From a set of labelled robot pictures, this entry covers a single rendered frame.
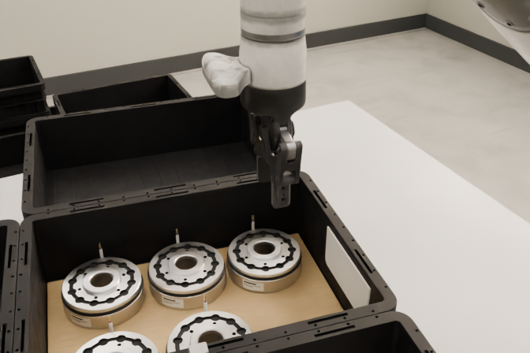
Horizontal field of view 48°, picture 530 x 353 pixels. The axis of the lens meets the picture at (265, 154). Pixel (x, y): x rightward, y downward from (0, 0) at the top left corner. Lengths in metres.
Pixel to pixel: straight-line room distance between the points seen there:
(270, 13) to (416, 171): 0.81
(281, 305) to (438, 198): 0.57
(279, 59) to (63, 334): 0.43
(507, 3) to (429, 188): 0.97
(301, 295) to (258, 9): 0.39
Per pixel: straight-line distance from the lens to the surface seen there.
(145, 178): 1.08
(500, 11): 0.38
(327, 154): 1.40
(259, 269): 0.82
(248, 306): 0.81
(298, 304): 0.82
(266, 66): 0.64
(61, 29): 3.47
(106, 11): 3.49
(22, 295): 0.73
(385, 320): 0.67
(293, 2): 0.63
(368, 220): 1.19
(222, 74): 0.63
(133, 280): 0.82
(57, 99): 2.01
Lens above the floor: 1.40
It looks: 30 degrees down
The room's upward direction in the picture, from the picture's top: straight up
